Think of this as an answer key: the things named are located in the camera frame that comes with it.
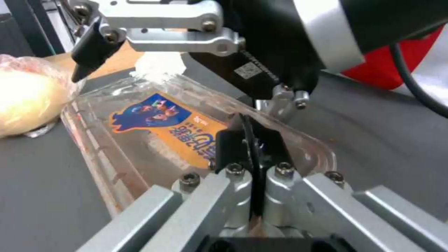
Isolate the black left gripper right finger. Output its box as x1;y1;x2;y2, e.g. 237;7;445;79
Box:
251;122;448;252

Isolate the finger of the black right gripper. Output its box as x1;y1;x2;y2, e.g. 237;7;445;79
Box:
254;84;310;123
71;0;246;82

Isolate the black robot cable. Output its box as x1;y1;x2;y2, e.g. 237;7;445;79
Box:
388;41;448;119

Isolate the yellowish plastic-wrapped trash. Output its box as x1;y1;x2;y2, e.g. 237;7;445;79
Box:
0;54;88;139

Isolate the dark chair frame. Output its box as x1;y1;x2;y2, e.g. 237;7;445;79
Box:
0;0;92;57

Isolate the clear plastic bag orange label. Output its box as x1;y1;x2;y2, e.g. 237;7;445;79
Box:
59;74;337;214

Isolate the red object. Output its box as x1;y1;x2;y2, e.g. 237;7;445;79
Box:
339;44;408;90

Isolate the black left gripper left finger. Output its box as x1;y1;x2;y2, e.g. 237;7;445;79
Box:
80;114;260;252

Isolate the white crumpled tissue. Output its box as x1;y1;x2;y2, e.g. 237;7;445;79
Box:
129;52;187;81

